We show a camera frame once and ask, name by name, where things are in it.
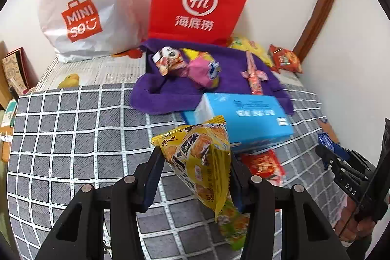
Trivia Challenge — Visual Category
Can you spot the white printed blanket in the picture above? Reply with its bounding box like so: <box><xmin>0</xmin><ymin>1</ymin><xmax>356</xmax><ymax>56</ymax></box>
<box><xmin>36</xmin><ymin>55</ymin><xmax>146</xmax><ymax>92</ymax></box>

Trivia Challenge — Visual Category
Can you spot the pink yellow snack packet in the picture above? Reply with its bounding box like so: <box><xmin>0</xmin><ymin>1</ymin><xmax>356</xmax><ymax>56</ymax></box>
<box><xmin>182</xmin><ymin>48</ymin><xmax>221</xmax><ymax>90</ymax></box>

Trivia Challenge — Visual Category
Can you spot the pink white dog snack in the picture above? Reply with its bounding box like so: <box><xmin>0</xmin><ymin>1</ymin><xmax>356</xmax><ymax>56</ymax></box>
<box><xmin>152</xmin><ymin>46</ymin><xmax>188</xmax><ymax>77</ymax></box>

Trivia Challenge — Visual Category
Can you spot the yellow rice cracker packet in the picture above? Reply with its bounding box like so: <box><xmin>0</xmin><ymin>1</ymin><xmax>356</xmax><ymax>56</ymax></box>
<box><xmin>151</xmin><ymin>116</ymin><xmax>231</xmax><ymax>218</ymax></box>

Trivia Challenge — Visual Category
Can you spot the yellow duck toy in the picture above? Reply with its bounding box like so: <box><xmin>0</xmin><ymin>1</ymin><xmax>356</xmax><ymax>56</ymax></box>
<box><xmin>58</xmin><ymin>73</ymin><xmax>80</xmax><ymax>89</ymax></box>

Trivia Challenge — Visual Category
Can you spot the blue tissue pack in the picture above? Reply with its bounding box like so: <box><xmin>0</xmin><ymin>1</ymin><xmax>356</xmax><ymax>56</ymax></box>
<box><xmin>181</xmin><ymin>93</ymin><xmax>293</xmax><ymax>153</ymax></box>

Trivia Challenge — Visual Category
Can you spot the right hand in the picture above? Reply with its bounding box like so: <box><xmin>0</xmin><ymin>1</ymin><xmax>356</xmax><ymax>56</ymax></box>
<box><xmin>334</xmin><ymin>197</ymin><xmax>376</xmax><ymax>243</ymax></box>

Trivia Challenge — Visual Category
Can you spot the green orange snack packet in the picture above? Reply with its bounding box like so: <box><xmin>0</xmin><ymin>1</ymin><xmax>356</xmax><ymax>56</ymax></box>
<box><xmin>217</xmin><ymin>195</ymin><xmax>250</xmax><ymax>251</ymax></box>

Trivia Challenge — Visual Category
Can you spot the orange star patch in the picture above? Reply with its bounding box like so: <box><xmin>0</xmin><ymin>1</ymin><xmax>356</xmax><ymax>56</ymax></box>
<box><xmin>317</xmin><ymin>119</ymin><xmax>340</xmax><ymax>144</ymax></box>

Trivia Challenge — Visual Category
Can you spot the red festive snack packet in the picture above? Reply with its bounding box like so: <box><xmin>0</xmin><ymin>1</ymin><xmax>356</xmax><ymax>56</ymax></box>
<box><xmin>241</xmin><ymin>150</ymin><xmax>285</xmax><ymax>186</ymax></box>

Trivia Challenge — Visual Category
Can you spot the brown wooden door frame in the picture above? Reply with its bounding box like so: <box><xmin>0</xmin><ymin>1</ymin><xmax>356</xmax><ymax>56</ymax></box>
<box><xmin>293</xmin><ymin>0</ymin><xmax>334</xmax><ymax>62</ymax></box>

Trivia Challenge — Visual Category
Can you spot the yellow chips bag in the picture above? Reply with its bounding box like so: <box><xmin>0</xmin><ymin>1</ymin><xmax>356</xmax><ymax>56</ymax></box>
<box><xmin>228</xmin><ymin>36</ymin><xmax>274</xmax><ymax>67</ymax></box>

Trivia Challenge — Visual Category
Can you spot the small pink candy packet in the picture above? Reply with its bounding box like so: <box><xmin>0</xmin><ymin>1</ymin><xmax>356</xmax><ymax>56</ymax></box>
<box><xmin>241</xmin><ymin>71</ymin><xmax>268</xmax><ymax>82</ymax></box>

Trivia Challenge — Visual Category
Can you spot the red Toy Story stick snack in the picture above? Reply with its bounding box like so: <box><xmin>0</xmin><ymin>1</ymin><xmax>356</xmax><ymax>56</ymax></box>
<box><xmin>246</xmin><ymin>51</ymin><xmax>263</xmax><ymax>95</ymax></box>

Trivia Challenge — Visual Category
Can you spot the purple towel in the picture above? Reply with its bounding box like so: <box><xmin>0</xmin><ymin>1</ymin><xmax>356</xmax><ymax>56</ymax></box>
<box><xmin>129</xmin><ymin>38</ymin><xmax>295</xmax><ymax>116</ymax></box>

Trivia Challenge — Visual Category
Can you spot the white Miniso plastic bag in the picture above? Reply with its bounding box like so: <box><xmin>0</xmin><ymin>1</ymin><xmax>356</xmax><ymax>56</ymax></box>
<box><xmin>38</xmin><ymin>0</ymin><xmax>141</xmax><ymax>63</ymax></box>

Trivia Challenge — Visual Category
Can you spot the blue snack packet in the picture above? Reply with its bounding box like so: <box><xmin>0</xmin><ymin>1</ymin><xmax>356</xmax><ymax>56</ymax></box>
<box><xmin>317</xmin><ymin>133</ymin><xmax>350</xmax><ymax>160</ymax></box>

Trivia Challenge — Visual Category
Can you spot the orange cracker pack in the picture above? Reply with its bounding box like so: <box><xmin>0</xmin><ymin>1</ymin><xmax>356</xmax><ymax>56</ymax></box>
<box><xmin>268</xmin><ymin>44</ymin><xmax>303</xmax><ymax>74</ymax></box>

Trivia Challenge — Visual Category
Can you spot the grey checked bed cover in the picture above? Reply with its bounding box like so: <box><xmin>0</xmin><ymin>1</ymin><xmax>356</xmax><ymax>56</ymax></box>
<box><xmin>7</xmin><ymin>83</ymin><xmax>344</xmax><ymax>259</ymax></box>

